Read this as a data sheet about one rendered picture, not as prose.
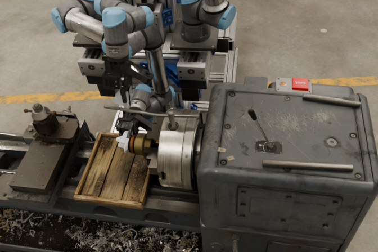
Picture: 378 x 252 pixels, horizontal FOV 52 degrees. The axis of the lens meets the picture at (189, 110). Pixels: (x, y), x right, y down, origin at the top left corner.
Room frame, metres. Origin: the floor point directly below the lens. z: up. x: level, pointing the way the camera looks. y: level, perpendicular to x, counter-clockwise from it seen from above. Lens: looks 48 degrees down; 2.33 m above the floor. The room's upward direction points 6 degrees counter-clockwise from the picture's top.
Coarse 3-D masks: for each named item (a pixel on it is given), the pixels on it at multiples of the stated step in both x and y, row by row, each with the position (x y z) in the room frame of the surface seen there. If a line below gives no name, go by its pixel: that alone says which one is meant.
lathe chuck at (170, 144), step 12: (168, 120) 0.96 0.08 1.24; (180, 120) 0.95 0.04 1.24; (168, 132) 0.91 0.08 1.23; (180, 132) 0.90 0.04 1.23; (168, 144) 0.87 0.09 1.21; (180, 144) 0.86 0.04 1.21; (168, 156) 0.83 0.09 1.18; (180, 156) 0.83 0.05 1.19; (168, 168) 0.81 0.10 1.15; (180, 168) 0.80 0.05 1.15; (168, 180) 0.80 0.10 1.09; (180, 180) 0.79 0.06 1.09
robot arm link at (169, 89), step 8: (152, 24) 1.35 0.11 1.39; (152, 32) 1.31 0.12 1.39; (152, 40) 1.30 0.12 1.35; (160, 40) 1.34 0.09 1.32; (144, 48) 1.32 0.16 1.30; (152, 48) 1.31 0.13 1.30; (160, 48) 1.34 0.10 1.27; (152, 56) 1.32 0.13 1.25; (160, 56) 1.33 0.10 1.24; (152, 64) 1.32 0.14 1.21; (160, 64) 1.32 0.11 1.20; (152, 72) 1.32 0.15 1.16; (160, 72) 1.32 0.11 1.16; (152, 80) 1.33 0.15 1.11; (160, 80) 1.31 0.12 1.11; (160, 88) 1.31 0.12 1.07; (168, 88) 1.33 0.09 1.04; (152, 96) 1.32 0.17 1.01; (160, 96) 1.31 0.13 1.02; (168, 96) 1.32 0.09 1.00; (160, 104) 1.28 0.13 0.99
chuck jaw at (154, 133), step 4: (160, 112) 1.05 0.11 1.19; (164, 112) 1.05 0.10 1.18; (160, 120) 1.02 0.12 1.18; (152, 124) 1.01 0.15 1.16; (156, 124) 1.01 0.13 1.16; (160, 124) 1.01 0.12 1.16; (152, 128) 1.00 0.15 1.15; (156, 128) 1.00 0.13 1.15; (160, 128) 1.00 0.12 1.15; (148, 132) 1.00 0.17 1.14; (152, 132) 0.99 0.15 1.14; (156, 132) 0.99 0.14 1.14; (148, 136) 0.99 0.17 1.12; (152, 136) 0.98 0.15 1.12; (156, 136) 0.98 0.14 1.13
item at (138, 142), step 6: (132, 138) 0.99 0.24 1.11; (138, 138) 0.98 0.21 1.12; (144, 138) 0.98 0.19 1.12; (150, 138) 0.99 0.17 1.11; (132, 144) 0.97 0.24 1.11; (138, 144) 0.96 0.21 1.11; (144, 144) 0.96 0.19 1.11; (150, 144) 0.96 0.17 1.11; (132, 150) 0.95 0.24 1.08; (138, 150) 0.94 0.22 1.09
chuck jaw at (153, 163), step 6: (144, 150) 0.93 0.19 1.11; (150, 150) 0.93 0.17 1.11; (156, 150) 0.92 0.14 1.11; (144, 156) 0.92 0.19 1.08; (150, 156) 0.89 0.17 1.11; (156, 156) 0.89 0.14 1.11; (150, 162) 0.86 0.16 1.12; (156, 162) 0.86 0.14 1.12; (150, 168) 0.84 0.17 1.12; (156, 168) 0.83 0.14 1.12; (156, 174) 0.83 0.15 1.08; (162, 174) 0.81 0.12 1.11
